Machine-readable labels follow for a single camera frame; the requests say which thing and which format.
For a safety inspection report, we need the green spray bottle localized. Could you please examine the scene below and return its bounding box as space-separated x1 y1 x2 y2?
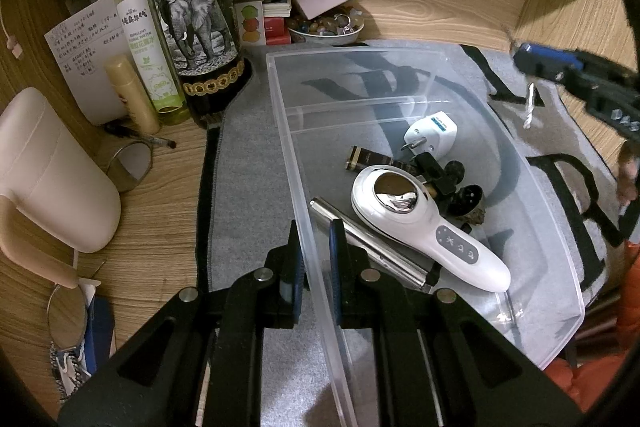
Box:
111 0 191 126

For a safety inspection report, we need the red box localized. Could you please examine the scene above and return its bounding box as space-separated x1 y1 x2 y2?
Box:
264 17 292 45

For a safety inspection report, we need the black pen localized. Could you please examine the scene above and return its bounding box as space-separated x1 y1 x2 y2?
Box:
103 122 177 151

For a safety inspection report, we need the white plug adapter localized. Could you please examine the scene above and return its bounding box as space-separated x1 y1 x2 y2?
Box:
403 111 458 158

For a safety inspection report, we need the orange jacket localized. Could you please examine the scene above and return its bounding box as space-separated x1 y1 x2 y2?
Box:
542 239 640 414

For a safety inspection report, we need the blue flat box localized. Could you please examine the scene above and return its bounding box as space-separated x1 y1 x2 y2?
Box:
82 299 117 373

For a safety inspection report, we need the small round metal-rimmed mirror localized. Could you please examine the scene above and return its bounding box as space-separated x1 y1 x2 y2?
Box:
106 141 152 194

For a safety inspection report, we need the metal drill bit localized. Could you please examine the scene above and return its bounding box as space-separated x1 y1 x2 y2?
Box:
522 79 537 131

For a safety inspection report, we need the white handwritten note paper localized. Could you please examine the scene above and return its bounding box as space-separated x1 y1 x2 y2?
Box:
44 0 128 126

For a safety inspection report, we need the silver metal pen torch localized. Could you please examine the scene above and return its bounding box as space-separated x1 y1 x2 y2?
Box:
308 198 441 294

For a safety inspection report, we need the white cable with plug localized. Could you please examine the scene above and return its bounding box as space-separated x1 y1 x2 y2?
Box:
0 14 25 58

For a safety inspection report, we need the triangular camouflage packet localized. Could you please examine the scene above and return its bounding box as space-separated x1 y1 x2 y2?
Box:
462 206 487 228

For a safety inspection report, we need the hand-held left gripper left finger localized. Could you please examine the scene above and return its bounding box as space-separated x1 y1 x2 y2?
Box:
57 219 307 427

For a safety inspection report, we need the clear plastic storage bin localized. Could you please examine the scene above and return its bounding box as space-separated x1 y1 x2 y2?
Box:
266 46 586 427

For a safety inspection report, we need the grey cloth with black letters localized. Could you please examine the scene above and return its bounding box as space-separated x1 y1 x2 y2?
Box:
197 39 631 427

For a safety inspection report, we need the black and gold battery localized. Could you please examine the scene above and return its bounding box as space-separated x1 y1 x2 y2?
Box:
345 145 401 171

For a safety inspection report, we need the beige tube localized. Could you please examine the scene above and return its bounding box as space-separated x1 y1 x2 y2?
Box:
104 54 161 135

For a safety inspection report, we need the black clamp mount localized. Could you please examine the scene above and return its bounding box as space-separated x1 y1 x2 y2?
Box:
397 154 483 218

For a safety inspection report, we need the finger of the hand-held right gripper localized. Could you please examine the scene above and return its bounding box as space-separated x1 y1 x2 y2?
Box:
514 41 591 84

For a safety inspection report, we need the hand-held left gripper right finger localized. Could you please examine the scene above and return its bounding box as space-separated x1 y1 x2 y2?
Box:
327 221 583 427

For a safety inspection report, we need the fruit printed card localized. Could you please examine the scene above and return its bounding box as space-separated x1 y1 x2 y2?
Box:
236 0 265 45

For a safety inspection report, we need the person's right hand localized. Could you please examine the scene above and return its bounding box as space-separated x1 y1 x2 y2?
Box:
616 141 640 208

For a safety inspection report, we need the metal chain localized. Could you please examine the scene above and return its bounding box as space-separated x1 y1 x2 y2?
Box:
50 342 91 403

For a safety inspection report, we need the white handheld massager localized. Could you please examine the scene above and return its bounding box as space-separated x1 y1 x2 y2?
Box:
351 165 512 293

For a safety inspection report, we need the white bowl of beads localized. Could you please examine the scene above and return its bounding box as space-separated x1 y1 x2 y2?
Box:
286 9 365 46

